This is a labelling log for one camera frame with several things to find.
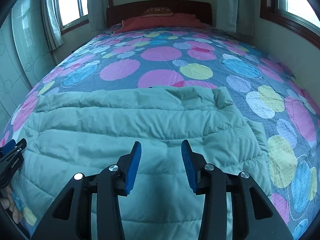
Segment pale window curtain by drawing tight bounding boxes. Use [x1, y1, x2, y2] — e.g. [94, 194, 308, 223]
[86, 0, 113, 32]
[216, 0, 257, 37]
[41, 0, 63, 52]

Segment red pillow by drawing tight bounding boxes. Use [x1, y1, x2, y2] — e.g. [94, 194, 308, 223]
[114, 14, 208, 33]

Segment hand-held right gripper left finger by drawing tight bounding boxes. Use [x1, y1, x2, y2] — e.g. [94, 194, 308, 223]
[31, 141, 142, 240]

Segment brown printed cushion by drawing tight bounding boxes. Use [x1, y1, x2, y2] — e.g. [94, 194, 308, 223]
[141, 6, 174, 18]

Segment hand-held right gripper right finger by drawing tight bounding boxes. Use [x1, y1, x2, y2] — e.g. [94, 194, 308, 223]
[181, 139, 294, 240]

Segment window with wooden frame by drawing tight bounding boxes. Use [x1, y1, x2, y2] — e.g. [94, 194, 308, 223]
[51, 0, 90, 34]
[260, 0, 320, 43]

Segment person's left hand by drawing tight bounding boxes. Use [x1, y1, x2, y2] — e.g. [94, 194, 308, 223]
[0, 184, 25, 225]

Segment glass sliding wardrobe doors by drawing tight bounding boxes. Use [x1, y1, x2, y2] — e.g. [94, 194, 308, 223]
[0, 0, 57, 123]

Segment dark wooden headboard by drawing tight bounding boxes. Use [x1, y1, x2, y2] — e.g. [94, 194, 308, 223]
[106, 1, 213, 29]

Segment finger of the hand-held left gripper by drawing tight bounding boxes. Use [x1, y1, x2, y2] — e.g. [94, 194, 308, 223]
[0, 139, 16, 155]
[14, 138, 27, 154]

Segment bed with circle-pattern cover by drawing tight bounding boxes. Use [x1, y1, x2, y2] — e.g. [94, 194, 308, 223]
[0, 24, 320, 240]

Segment green quilted down jacket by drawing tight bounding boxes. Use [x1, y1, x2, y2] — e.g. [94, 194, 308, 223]
[21, 85, 273, 240]

